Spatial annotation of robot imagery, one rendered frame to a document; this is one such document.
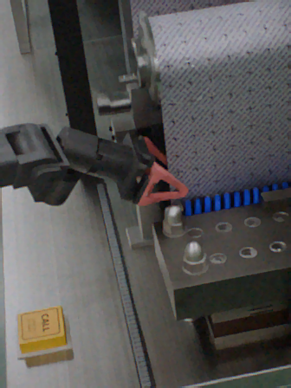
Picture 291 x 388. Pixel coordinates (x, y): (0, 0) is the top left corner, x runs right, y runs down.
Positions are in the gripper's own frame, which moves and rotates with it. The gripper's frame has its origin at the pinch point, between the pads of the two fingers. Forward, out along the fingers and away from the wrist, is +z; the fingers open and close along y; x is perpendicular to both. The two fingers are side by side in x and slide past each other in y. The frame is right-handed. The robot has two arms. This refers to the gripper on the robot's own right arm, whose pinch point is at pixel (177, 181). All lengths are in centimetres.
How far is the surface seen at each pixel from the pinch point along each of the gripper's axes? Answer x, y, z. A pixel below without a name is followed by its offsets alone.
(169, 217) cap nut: -2.7, 7.0, -1.9
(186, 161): 3.3, -0.7, 0.0
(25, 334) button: -26.9, 10.5, -15.6
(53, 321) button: -24.7, 8.9, -11.8
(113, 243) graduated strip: -20.6, -10.6, -0.4
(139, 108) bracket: 6.2, -8.0, -8.0
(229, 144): 8.3, -0.6, 4.9
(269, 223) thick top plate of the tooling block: 2.0, 8.7, 12.5
